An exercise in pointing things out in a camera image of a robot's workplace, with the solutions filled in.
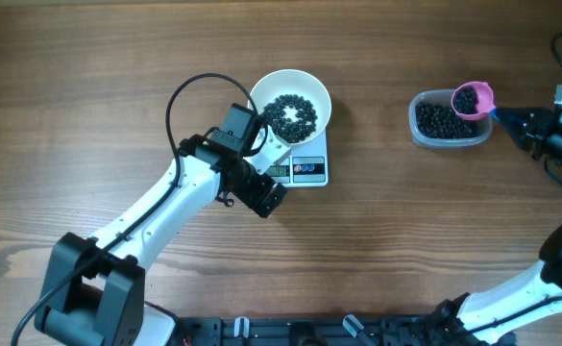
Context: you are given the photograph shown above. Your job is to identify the left black cable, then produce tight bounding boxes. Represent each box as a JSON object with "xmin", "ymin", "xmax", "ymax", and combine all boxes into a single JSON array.
[{"xmin": 10, "ymin": 72, "xmax": 262, "ymax": 346}]

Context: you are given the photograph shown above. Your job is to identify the black beans in scoop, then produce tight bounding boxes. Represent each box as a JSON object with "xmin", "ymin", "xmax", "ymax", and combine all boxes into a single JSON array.
[{"xmin": 453, "ymin": 86, "xmax": 478, "ymax": 114}]

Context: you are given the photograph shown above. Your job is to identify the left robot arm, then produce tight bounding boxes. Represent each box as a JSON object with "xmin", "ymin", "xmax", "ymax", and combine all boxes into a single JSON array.
[{"xmin": 34, "ymin": 130, "xmax": 291, "ymax": 345}]

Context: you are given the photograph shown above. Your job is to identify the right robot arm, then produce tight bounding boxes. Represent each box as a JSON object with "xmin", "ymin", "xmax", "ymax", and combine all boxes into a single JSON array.
[{"xmin": 432, "ymin": 108, "xmax": 562, "ymax": 345}]

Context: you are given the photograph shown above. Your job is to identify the white digital kitchen scale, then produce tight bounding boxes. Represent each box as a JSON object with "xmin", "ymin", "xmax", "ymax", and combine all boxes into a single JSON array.
[{"xmin": 266, "ymin": 130, "xmax": 329, "ymax": 188}]

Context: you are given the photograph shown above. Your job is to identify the clear plastic container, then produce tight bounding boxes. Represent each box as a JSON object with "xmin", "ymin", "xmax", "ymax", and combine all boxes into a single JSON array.
[{"xmin": 408, "ymin": 89, "xmax": 493, "ymax": 148}]

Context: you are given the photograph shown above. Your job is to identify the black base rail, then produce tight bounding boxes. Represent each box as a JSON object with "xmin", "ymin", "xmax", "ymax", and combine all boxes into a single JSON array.
[{"xmin": 164, "ymin": 314, "xmax": 517, "ymax": 346}]

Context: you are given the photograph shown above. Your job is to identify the white bowl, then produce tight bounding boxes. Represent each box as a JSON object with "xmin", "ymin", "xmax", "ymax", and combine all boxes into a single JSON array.
[{"xmin": 250, "ymin": 69, "xmax": 332, "ymax": 147}]

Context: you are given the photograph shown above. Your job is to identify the pink scoop blue handle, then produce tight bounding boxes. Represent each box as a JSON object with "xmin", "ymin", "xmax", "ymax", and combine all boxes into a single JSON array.
[{"xmin": 452, "ymin": 82, "xmax": 496, "ymax": 121}]

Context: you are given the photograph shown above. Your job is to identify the black beans in bowl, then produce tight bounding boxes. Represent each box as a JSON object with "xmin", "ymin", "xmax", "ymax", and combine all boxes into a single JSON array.
[{"xmin": 262, "ymin": 94, "xmax": 318, "ymax": 144}]

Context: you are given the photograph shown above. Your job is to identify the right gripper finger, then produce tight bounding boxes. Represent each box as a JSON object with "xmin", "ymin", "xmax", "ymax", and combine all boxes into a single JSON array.
[
  {"xmin": 494, "ymin": 107, "xmax": 551, "ymax": 124},
  {"xmin": 499, "ymin": 117, "xmax": 528, "ymax": 149}
]

